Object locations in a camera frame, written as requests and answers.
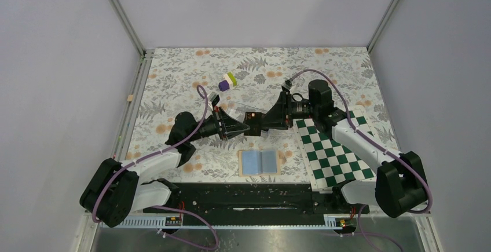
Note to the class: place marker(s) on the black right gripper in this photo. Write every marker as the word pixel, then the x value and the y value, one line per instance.
pixel 281 115

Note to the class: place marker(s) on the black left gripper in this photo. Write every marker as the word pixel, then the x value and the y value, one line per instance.
pixel 230 127

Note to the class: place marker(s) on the clear plastic card box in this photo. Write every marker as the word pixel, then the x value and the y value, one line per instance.
pixel 238 110

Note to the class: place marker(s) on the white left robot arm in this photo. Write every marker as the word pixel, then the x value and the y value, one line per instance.
pixel 145 166

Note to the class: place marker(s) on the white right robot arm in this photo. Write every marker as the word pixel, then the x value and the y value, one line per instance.
pixel 400 184

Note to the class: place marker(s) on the green white purple blocks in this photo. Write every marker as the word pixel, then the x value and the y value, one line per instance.
pixel 228 82

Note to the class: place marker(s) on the green white chessboard mat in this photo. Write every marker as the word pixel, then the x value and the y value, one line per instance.
pixel 327 162

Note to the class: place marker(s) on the floral table mat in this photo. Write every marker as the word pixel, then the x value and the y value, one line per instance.
pixel 170 84

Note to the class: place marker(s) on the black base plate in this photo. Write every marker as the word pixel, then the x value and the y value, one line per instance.
pixel 245 205

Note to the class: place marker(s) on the aluminium frame rail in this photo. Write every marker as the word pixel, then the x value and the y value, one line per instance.
pixel 133 101

